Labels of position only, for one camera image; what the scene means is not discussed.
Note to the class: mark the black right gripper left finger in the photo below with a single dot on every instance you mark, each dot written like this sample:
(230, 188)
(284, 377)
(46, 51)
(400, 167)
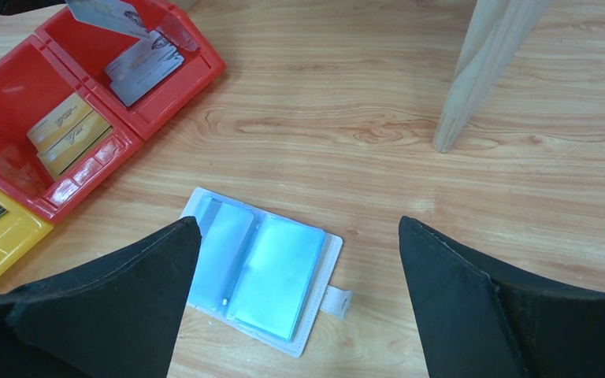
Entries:
(116, 316)

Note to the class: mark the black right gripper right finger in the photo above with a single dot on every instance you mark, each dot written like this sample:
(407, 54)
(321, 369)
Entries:
(478, 316)

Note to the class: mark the silver VIP card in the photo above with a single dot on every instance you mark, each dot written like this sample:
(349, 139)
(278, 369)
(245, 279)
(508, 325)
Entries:
(116, 16)

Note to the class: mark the red plastic bin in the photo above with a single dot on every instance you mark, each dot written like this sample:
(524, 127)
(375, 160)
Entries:
(33, 81)
(86, 50)

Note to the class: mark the gold sachets in bin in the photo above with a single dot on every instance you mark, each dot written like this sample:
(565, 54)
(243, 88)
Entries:
(66, 133)

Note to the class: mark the white paper in bin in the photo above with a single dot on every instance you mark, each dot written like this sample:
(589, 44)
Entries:
(142, 67)

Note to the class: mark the wooden shelf unit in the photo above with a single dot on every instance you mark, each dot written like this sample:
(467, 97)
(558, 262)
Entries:
(496, 31)

